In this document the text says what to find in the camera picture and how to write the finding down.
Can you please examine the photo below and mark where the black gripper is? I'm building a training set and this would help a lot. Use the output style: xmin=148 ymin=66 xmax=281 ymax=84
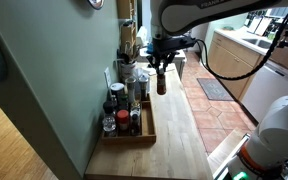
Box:
xmin=147 ymin=35 xmax=181 ymax=76

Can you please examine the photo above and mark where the small clear spice jar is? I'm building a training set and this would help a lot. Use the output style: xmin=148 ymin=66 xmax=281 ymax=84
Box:
xmin=130 ymin=101 xmax=142 ymax=116

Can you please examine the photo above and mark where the dark green spice bottle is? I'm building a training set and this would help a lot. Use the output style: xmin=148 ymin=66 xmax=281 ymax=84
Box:
xmin=117 ymin=94 xmax=130 ymax=113

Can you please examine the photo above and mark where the dark bottle with white cap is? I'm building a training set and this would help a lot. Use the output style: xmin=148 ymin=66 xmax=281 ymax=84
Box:
xmin=129 ymin=110 xmax=141 ymax=136

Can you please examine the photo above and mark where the wooden spice tray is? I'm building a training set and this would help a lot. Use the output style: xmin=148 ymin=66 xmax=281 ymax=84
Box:
xmin=100 ymin=99 xmax=157 ymax=145

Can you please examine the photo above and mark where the red lid spice jar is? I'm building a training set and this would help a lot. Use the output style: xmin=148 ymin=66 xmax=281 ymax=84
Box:
xmin=116 ymin=109 xmax=131 ymax=132

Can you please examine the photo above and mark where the clear glass bottle black cap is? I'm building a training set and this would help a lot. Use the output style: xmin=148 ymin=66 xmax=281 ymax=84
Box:
xmin=102 ymin=100 xmax=117 ymax=137

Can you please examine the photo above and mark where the white electric stove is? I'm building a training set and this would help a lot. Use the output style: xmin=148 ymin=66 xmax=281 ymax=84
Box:
xmin=137 ymin=46 xmax=187 ymax=80

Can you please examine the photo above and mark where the blue kettle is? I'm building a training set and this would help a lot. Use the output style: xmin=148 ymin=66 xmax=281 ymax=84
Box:
xmin=146 ymin=41 xmax=155 ymax=55

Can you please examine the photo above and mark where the silver top glass grinder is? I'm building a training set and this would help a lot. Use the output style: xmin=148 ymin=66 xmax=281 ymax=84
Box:
xmin=138 ymin=73 xmax=150 ymax=101

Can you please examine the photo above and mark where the white utensil crock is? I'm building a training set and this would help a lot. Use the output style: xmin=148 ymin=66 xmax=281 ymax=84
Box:
xmin=119 ymin=59 xmax=138 ymax=81

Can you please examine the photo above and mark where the tall silver pepper grinder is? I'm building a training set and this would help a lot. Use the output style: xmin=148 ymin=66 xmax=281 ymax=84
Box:
xmin=125 ymin=76 xmax=137 ymax=104

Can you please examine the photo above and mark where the white refrigerator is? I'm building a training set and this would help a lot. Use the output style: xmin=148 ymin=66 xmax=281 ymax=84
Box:
xmin=141 ymin=0 xmax=153 ymax=38

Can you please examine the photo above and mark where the white lid dark jar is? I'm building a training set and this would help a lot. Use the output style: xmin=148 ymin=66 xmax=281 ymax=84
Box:
xmin=109 ymin=82 xmax=126 ymax=101

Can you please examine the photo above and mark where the grey floor mat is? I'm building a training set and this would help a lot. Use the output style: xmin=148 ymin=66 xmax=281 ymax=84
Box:
xmin=196 ymin=77 xmax=234 ymax=102

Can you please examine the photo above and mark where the steel kitchen sink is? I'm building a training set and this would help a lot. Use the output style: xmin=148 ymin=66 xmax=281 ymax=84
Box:
xmin=242 ymin=37 xmax=269 ymax=50

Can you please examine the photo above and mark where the light wooden robot stand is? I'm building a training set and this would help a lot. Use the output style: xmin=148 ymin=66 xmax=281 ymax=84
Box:
xmin=206 ymin=128 xmax=252 ymax=175

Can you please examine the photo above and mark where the white dishwasher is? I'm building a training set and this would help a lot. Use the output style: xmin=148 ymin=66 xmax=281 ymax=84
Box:
xmin=240 ymin=59 xmax=288 ymax=124

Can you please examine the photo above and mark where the small green container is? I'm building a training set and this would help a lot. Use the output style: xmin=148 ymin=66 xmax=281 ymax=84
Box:
xmin=267 ymin=30 xmax=280 ymax=41

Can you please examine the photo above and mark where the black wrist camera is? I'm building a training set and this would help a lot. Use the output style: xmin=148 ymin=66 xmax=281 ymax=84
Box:
xmin=178 ymin=35 xmax=198 ymax=50

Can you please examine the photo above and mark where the white wall outlet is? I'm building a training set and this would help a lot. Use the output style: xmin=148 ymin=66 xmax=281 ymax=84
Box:
xmin=103 ymin=67 xmax=113 ymax=89

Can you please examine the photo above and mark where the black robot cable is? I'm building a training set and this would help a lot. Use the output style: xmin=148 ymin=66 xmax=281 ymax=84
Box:
xmin=195 ymin=3 xmax=288 ymax=82

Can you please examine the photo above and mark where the round wall clock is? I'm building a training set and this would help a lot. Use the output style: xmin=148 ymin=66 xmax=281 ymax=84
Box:
xmin=86 ymin=0 xmax=105 ymax=10

